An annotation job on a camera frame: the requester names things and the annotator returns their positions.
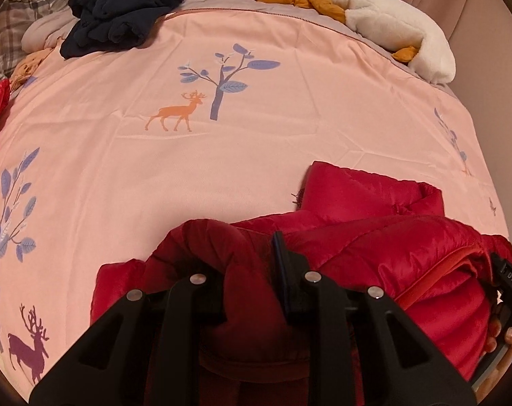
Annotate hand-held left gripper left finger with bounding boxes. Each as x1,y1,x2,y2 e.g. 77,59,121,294
28,262,229,406

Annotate person's right hand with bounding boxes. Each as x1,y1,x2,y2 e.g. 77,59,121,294
484,304,512,373

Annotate pink deer print duvet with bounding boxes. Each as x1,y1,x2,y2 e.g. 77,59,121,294
0,0,512,390

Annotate large plaid pillow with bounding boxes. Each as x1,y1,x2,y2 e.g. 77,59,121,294
0,0,91,89

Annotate grey garment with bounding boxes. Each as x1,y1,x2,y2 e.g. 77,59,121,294
21,8,79,51

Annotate small orange doll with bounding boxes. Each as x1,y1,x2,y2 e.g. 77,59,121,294
9,47,53,91

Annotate white goose plush toy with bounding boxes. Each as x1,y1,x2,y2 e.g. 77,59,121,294
245,0,457,84

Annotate navy blue garment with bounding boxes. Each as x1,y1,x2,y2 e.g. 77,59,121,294
60,0,187,59

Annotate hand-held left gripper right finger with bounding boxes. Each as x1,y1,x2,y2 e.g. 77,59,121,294
272,230,476,406

